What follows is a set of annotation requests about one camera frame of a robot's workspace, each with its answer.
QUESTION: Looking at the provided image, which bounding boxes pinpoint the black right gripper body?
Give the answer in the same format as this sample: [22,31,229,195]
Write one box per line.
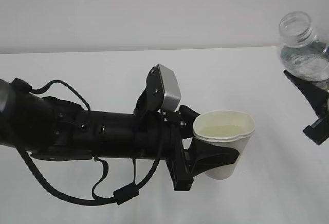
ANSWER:
[303,115,328,145]

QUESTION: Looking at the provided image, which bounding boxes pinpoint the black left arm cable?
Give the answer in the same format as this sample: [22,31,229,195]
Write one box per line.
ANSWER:
[10,79,165,206]

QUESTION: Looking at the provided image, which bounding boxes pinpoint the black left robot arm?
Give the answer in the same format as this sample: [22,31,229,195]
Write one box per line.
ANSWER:
[1,78,239,198]

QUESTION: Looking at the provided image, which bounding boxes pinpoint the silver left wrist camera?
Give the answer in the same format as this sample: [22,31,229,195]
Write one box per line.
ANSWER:
[157,64,181,112]

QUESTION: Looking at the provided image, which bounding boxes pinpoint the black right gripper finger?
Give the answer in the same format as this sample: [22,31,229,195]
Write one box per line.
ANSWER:
[283,70,328,118]

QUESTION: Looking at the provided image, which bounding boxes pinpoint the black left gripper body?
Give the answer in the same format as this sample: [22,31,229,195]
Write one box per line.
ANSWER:
[157,110,193,191]

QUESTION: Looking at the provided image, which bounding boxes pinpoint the clear water bottle green label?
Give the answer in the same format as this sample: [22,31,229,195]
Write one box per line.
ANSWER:
[278,11,328,91]

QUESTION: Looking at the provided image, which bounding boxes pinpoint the white paper cup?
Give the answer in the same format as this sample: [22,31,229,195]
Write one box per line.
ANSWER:
[193,110,255,180]

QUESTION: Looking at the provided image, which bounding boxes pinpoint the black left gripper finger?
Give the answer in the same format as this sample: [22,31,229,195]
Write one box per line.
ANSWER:
[178,105,200,139]
[187,138,239,180]

